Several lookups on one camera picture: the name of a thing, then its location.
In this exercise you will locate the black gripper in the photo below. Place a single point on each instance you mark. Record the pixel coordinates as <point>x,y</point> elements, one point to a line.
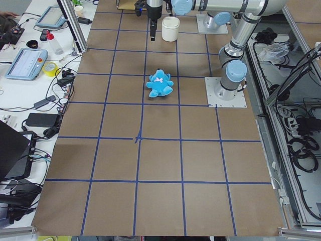
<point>154,11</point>

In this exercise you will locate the white trash can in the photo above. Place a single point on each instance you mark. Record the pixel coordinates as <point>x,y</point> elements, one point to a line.
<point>170,28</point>

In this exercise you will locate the blue teddy bear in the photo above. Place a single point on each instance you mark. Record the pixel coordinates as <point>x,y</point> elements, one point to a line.
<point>160,84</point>

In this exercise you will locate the white paper cup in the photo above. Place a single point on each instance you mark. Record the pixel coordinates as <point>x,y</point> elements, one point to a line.
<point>79,11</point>

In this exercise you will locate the clear bottle red cap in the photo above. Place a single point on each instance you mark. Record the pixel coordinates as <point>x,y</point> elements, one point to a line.
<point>57,49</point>

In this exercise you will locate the far blue teach pendant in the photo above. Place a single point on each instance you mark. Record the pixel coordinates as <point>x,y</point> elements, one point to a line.
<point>51,18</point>

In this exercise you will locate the blue teach pendant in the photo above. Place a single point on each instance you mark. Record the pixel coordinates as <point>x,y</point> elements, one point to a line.
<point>51,18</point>
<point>27,64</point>

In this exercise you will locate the yellow tape roll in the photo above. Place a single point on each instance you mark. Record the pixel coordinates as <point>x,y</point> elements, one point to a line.
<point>50,69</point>

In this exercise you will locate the black cloth bundle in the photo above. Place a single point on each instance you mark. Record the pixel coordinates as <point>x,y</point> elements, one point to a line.
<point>266,36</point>

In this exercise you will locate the black round dish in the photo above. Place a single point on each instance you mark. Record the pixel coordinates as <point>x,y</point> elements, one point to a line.
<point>33,44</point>

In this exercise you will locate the crumpled white cloth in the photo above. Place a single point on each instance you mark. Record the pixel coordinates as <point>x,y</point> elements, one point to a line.
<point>273,53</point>

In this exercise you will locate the near blue teach pendant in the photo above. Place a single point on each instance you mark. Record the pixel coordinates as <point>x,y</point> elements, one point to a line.
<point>27,64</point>

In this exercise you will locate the grey usb hub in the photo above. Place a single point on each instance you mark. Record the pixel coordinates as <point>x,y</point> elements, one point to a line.
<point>44,101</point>

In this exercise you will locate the black power adapter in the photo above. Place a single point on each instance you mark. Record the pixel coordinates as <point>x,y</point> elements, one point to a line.
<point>41,120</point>

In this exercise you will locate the black laptop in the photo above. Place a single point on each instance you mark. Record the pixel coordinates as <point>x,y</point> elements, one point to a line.
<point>17,149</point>

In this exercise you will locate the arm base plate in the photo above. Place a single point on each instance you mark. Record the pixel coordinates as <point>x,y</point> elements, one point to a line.
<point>207,25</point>
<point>217,96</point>

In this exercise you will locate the aluminium frame post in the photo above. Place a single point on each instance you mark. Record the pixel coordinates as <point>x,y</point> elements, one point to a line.
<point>69,14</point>

